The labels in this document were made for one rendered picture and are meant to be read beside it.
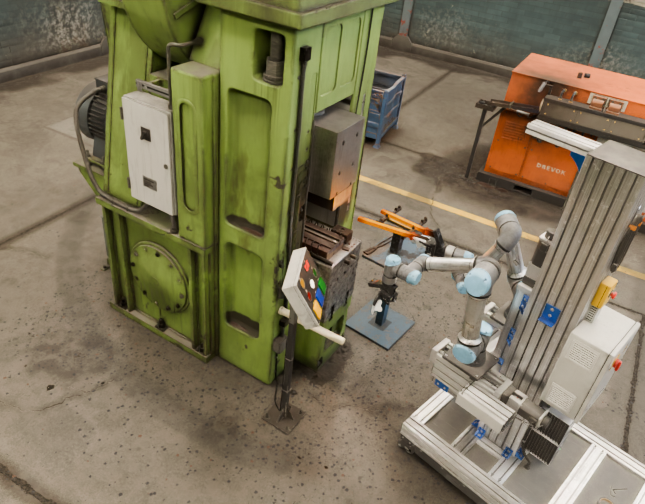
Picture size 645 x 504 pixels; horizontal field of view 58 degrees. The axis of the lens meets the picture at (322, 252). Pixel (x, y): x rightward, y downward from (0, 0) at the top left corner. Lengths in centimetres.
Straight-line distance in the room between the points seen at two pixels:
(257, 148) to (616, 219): 173
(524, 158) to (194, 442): 466
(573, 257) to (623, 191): 38
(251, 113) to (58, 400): 216
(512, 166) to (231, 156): 420
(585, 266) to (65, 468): 291
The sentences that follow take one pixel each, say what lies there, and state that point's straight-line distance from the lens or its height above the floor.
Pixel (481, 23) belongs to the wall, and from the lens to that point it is 1076.
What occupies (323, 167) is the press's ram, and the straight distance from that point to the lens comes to 314.
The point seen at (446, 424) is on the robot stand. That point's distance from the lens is 368.
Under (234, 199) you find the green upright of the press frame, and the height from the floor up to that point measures 127.
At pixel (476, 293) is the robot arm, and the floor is 137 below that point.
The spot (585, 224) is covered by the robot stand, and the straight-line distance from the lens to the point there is 275.
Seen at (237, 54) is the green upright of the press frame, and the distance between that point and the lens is 294.
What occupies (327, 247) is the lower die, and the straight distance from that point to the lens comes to 348.
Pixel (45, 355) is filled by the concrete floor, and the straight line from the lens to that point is 433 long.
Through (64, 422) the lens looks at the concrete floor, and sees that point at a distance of 391.
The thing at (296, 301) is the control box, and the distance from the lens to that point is 288.
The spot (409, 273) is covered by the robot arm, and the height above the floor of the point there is 126.
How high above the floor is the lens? 296
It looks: 35 degrees down
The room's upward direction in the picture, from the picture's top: 7 degrees clockwise
